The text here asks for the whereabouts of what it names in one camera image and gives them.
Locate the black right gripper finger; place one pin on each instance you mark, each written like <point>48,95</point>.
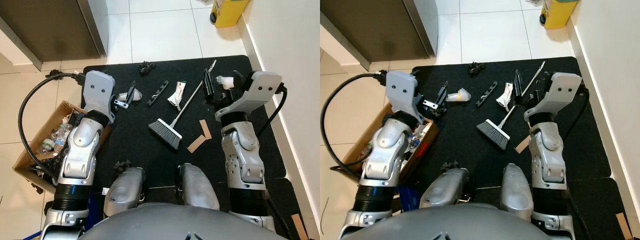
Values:
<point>520,87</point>
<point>209,86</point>

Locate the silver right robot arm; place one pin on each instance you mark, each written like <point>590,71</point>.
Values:
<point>242,150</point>
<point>547,150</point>

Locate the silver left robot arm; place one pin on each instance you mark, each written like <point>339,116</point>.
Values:
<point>385,145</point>
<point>82,145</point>

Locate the large black floor mat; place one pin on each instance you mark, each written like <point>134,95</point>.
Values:
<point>465,135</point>
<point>135,140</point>

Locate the crumpled white plastic wrapper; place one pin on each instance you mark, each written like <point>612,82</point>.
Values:
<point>225,82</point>

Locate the squeezed white tube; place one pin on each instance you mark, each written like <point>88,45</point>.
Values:
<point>176,95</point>
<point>505,95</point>

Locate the black toothed plastic strip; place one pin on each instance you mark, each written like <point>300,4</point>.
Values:
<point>158,93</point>
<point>486,94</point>

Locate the cardboard box of rubbish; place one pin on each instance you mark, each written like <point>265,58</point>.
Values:
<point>434,132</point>
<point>30,150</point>

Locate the folded brown cardboard strip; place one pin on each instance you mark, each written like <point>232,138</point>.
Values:
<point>522,145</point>
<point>205,129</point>

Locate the yellow bin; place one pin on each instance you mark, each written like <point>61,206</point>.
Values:
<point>229,14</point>
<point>557,15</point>

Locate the silver robot left leg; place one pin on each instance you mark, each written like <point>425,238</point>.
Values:
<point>125,192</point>
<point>442,190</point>

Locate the silver robot leg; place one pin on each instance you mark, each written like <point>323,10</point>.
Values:
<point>442,190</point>
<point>125,192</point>
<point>197,190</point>
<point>517,192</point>

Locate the dark brown cabinet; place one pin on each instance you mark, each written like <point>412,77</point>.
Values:
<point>380,30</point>
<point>50,30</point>

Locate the silver robot right leg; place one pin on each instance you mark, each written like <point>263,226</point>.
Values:
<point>517,192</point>
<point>197,190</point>

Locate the grey robot torso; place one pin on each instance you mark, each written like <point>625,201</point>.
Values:
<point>480,225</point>
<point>175,225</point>

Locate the flat brown cardboard piece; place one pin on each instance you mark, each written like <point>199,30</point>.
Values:
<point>299,226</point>
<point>621,223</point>

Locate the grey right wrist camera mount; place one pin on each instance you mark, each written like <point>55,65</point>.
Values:
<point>262,87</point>
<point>562,90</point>

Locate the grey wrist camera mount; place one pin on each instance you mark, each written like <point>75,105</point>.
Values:
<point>262,87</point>
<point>562,90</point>
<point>402,90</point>
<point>97,90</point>

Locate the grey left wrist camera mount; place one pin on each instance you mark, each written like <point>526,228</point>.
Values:
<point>97,90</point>
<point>402,90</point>

